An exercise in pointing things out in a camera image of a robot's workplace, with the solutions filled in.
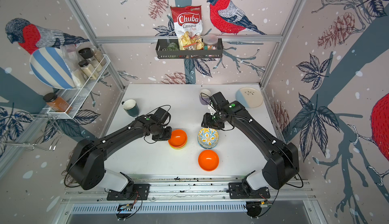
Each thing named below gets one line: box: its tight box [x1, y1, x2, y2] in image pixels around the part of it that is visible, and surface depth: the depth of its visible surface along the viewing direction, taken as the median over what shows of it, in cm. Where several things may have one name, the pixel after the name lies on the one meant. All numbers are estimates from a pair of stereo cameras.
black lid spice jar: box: [78, 47, 103, 73], surface depth 81 cm
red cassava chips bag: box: [170, 5, 205, 51], surface depth 84 cm
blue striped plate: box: [29, 47, 76, 90], surface depth 68 cm
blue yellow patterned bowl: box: [197, 127, 220, 148], surface depth 88 cm
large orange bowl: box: [198, 149, 220, 172], surface depth 82 cm
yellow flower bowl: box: [197, 139, 219, 149], surface depth 86 cm
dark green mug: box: [121, 98, 140, 118], surface depth 100 cm
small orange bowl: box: [168, 129, 188, 150], surface depth 88 cm
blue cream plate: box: [235, 87, 264, 109], surface depth 118 cm
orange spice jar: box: [43, 92, 73, 115], surface depth 64 cm
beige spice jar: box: [78, 59, 100, 80], surface depth 79 cm
